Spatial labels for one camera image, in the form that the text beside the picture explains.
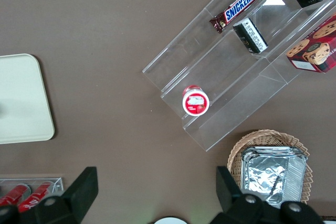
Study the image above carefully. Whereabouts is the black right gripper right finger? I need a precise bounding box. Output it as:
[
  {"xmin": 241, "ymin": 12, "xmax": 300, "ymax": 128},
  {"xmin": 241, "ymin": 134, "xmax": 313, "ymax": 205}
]
[{"xmin": 212, "ymin": 166, "xmax": 326, "ymax": 224}]

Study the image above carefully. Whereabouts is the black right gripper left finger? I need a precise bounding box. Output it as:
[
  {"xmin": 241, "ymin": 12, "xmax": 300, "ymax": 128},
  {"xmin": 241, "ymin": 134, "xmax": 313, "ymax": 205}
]
[{"xmin": 0, "ymin": 166, "xmax": 99, "ymax": 224}]

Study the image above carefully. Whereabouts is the aluminium foil tray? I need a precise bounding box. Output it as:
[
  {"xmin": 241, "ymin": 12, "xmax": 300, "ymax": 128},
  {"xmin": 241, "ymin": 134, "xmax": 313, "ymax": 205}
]
[{"xmin": 240, "ymin": 146, "xmax": 308, "ymax": 206}]

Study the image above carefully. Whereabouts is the beige plastic tray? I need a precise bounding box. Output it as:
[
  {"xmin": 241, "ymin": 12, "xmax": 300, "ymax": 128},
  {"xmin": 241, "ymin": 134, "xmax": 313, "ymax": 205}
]
[{"xmin": 0, "ymin": 53, "xmax": 55, "ymax": 145}]

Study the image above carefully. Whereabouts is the clear acrylic bottle rack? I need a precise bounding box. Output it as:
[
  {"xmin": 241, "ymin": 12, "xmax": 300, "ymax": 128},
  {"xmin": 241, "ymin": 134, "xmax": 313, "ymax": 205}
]
[{"xmin": 0, "ymin": 177, "xmax": 65, "ymax": 209}]

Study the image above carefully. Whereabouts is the red cola bottle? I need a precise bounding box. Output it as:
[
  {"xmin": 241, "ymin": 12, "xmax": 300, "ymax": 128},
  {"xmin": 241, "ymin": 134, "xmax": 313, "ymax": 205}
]
[
  {"xmin": 17, "ymin": 181, "xmax": 55, "ymax": 214},
  {"xmin": 0, "ymin": 184, "xmax": 33, "ymax": 208}
]

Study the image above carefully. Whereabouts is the light wicker basket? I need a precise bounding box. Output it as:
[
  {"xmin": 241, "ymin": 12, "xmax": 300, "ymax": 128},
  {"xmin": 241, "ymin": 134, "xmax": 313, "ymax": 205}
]
[{"xmin": 227, "ymin": 129, "xmax": 314, "ymax": 209}]

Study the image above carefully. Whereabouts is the red lid yogurt cup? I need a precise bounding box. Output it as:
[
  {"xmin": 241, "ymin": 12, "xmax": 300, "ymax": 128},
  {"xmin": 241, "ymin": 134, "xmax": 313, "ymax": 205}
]
[{"xmin": 182, "ymin": 84, "xmax": 210, "ymax": 116}]

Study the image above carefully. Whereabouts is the clear acrylic stepped shelf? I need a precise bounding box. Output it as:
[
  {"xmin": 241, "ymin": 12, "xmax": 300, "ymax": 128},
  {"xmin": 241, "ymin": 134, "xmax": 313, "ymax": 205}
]
[{"xmin": 142, "ymin": 0, "xmax": 336, "ymax": 153}]

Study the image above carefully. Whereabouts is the red cookie box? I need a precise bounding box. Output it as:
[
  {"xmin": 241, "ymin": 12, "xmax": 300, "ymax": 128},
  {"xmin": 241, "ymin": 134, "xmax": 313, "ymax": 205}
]
[{"xmin": 285, "ymin": 14, "xmax": 336, "ymax": 74}]

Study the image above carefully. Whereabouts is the Snickers chocolate bar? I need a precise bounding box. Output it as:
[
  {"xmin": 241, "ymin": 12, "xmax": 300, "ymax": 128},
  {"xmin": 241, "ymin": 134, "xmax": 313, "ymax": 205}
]
[{"xmin": 209, "ymin": 0, "xmax": 265, "ymax": 34}]

